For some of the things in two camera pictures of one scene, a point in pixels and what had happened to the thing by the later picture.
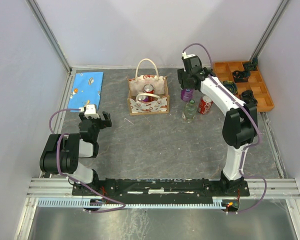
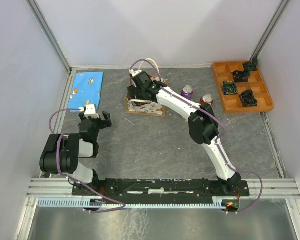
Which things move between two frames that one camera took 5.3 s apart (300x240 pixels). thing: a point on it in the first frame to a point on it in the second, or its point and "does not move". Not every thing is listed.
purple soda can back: (186, 94) does not move
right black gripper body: (183, 78) to (133, 91)
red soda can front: (205, 105) does not move
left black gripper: (104, 123) does not move
